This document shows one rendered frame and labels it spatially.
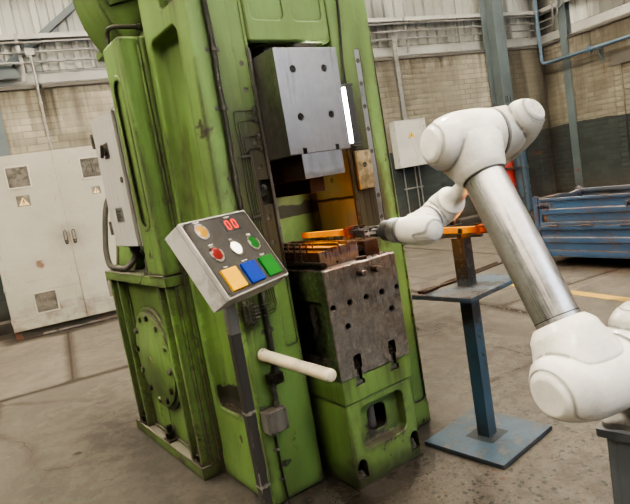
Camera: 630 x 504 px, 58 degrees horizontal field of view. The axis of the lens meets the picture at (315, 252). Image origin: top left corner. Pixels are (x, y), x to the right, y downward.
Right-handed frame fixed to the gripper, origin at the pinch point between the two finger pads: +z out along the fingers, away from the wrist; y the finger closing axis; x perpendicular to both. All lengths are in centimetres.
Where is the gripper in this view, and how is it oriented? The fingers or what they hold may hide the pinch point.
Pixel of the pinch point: (356, 231)
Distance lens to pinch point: 220.4
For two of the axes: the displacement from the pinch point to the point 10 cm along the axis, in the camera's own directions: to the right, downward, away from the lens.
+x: -1.6, -9.8, -1.3
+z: -5.8, -0.2, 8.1
